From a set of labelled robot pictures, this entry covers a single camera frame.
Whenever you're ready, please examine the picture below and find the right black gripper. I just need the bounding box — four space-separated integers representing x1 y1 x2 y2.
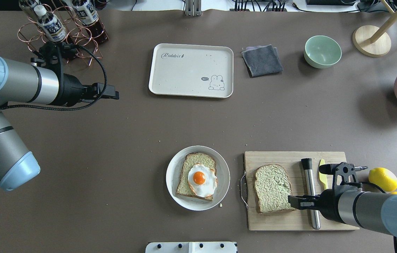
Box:
288 194 325 211

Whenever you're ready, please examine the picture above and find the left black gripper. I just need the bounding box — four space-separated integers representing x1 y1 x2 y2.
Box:
81 82 119 103

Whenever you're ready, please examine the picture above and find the bread slice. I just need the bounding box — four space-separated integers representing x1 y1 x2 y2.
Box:
254 164 295 213
176 153 217 201

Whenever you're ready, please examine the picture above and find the white round plate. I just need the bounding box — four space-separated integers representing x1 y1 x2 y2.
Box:
166 145 231 211

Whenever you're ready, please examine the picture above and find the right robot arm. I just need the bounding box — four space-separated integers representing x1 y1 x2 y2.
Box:
288 189 397 237

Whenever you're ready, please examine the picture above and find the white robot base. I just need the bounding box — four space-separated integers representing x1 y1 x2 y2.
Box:
145 241 238 253

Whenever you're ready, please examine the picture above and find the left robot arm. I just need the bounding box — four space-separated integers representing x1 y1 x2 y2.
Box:
0 48 119 191

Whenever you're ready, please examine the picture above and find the cream rabbit tray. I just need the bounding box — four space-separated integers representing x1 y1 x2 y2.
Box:
148 43 234 99

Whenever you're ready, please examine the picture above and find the yellow plastic knife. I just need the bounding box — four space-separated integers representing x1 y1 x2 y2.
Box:
318 159 329 191

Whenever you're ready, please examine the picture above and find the steel muddler black tip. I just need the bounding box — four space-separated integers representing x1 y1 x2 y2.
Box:
301 157 321 230

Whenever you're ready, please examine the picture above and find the tea bottle right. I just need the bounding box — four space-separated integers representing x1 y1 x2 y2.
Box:
72 0 108 44

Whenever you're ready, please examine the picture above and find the tea bottle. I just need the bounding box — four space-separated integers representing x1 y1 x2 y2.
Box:
33 5 68 46
18 0 41 22
72 0 108 44

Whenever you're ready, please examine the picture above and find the tea bottle middle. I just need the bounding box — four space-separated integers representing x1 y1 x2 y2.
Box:
33 5 68 46

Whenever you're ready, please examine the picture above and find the yellow lemon near board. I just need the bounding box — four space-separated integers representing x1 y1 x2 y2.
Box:
368 168 397 192

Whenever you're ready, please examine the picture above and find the fried egg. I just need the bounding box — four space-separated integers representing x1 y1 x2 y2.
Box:
187 163 218 197

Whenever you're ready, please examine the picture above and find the tea bottle left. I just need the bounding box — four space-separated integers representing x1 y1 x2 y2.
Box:
18 0 41 22

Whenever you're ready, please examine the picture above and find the grey folded cloth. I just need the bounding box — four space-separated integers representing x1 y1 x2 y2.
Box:
241 44 283 77

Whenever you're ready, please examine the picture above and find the green bowl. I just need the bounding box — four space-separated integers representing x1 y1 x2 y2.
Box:
304 35 342 69

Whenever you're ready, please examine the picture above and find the wooden stand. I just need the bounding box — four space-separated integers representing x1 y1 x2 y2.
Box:
352 0 397 57

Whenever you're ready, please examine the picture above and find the left black cable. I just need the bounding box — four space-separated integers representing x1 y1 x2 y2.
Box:
0 44 108 111

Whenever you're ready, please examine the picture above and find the black cable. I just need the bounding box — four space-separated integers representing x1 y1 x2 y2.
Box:
342 181 397 253
0 44 108 111

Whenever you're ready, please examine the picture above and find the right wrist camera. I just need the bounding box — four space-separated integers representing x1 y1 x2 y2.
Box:
318 162 368 190

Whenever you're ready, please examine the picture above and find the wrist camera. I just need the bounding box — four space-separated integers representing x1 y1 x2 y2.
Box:
318 162 368 190
30 41 77 76

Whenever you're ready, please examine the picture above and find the copper wire bottle rack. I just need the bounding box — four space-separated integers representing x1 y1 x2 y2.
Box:
18 0 103 59

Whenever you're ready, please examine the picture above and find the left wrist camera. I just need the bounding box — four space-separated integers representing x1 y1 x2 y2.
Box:
30 41 77 76

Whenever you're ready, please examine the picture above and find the right black cable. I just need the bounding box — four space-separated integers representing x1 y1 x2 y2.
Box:
342 181 397 253

